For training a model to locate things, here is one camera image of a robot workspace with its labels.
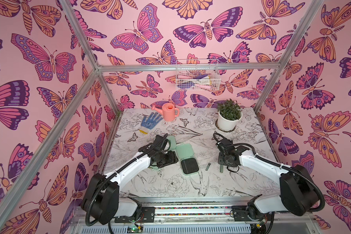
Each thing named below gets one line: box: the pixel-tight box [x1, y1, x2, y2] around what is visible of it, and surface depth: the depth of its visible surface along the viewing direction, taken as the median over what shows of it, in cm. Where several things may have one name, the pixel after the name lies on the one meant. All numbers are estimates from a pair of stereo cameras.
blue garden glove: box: [139, 112, 163, 134], surface depth 115 cm
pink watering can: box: [151, 102, 180, 122], surface depth 111 cm
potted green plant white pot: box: [216, 98, 244, 132], surface depth 99 cm
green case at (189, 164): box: [175, 143, 200, 176], surface depth 94 cm
